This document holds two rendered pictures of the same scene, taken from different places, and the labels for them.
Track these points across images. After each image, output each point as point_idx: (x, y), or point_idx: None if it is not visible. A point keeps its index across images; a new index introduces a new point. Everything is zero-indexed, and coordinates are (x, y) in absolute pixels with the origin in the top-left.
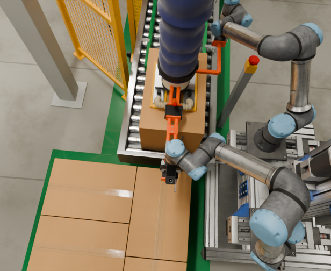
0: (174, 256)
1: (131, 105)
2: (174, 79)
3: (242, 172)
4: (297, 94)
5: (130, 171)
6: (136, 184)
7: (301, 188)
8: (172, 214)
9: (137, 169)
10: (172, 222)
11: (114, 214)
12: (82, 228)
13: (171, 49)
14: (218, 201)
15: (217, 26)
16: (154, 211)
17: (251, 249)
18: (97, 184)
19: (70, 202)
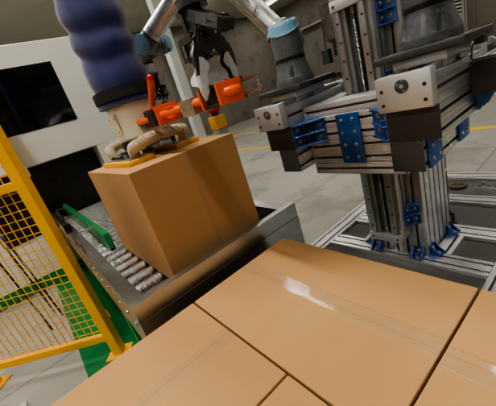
0: (449, 306)
1: (113, 267)
2: (131, 86)
3: (324, 139)
4: (262, 8)
5: (188, 316)
6: (219, 316)
7: None
8: (335, 279)
9: (199, 303)
10: (353, 284)
11: (230, 399)
12: None
13: (90, 16)
14: None
15: (137, 34)
16: (301, 306)
17: (454, 37)
18: (126, 399)
19: None
